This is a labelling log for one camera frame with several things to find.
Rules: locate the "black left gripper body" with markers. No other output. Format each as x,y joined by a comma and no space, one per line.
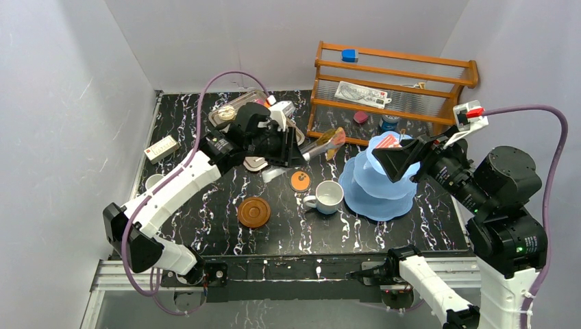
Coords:
281,147

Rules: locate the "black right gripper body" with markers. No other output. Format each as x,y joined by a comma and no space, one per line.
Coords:
448,168

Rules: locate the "steel food tongs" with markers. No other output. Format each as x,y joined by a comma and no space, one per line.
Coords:
309,152

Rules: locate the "pink layered cake slice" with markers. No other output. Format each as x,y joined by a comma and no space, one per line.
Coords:
389,141

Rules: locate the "brown chocolate chip cookie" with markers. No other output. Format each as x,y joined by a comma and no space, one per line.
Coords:
337,138

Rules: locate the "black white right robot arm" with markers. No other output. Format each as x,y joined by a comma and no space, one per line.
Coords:
510,245

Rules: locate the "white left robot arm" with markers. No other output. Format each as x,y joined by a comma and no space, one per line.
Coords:
132,228

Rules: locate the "orange black round coaster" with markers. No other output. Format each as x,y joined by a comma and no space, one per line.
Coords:
300,181

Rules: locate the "steel serving tray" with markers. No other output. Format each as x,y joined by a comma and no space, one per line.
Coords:
253,164

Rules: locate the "white iced round pastry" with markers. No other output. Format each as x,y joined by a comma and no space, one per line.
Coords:
227,113

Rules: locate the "blue lidded jar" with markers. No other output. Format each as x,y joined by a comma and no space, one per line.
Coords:
389,123

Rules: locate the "blue three-tier cake stand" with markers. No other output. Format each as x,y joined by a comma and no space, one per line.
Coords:
369,192

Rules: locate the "white ceramic mug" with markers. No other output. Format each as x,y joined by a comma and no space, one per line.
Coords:
327,197

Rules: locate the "maroon heart-shaped object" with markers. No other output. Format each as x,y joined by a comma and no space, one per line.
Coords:
360,117

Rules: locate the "brown wooden round coaster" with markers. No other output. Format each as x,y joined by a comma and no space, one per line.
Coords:
254,212

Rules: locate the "wooden two-tier shelf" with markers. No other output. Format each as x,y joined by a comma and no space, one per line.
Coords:
422,88

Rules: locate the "packaged ruler protractor set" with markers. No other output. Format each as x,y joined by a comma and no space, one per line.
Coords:
362,95

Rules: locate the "small white cardboard box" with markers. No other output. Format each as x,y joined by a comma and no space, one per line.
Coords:
161,149

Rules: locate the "small grey white cup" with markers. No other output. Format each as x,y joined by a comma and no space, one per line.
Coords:
152,180

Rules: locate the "blue block on shelf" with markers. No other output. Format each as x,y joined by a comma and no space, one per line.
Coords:
350,55

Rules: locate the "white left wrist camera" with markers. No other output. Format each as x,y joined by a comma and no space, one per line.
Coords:
279,111

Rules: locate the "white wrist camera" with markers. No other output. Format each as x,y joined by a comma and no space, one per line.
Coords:
468,118
279,111

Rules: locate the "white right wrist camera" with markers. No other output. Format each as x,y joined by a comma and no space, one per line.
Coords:
468,118

